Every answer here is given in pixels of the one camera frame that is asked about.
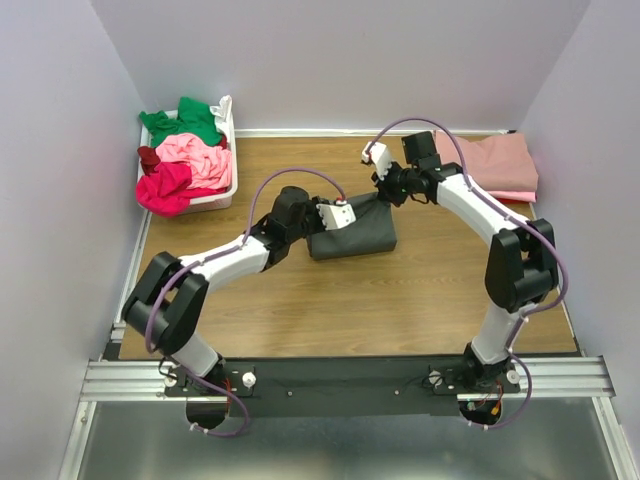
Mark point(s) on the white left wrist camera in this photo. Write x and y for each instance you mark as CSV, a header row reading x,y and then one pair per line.
x,y
336,215

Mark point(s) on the dark red crumpled shirt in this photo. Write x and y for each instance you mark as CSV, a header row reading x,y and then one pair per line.
x,y
149,159

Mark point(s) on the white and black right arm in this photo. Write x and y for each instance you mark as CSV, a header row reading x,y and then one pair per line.
x,y
521,269

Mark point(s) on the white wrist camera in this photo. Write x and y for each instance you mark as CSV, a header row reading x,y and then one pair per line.
x,y
378,156
336,215

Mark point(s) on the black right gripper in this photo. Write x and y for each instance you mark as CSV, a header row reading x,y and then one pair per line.
x,y
390,185

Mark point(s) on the dark grey t shirt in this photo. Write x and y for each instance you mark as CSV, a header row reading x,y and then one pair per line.
x,y
373,232

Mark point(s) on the white crumpled cloth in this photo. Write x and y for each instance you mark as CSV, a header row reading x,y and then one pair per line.
x,y
223,116

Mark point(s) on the aluminium frame rail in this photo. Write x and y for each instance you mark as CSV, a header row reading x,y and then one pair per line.
x,y
123,381

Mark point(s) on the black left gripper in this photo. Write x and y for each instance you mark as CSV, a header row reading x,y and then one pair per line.
x,y
314,222

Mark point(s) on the dusty pink folded shirt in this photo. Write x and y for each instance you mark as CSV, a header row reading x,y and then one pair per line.
x,y
501,165

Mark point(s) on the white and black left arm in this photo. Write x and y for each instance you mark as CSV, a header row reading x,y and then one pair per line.
x,y
166,303

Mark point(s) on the magenta crumpled shirt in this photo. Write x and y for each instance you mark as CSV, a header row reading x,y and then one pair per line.
x,y
164,191

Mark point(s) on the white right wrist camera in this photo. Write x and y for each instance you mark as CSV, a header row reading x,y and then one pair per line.
x,y
378,156

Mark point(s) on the green crumpled shirt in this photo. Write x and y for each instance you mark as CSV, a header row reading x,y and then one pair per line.
x,y
192,117

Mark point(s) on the pink crumpled shirt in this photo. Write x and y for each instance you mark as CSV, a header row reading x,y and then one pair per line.
x,y
211,166

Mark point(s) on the white laundry basket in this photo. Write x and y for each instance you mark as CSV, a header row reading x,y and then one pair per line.
x,y
202,199

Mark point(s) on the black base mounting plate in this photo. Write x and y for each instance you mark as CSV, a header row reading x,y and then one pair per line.
x,y
335,387

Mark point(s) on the red folded shirt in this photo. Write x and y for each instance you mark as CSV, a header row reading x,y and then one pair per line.
x,y
505,201

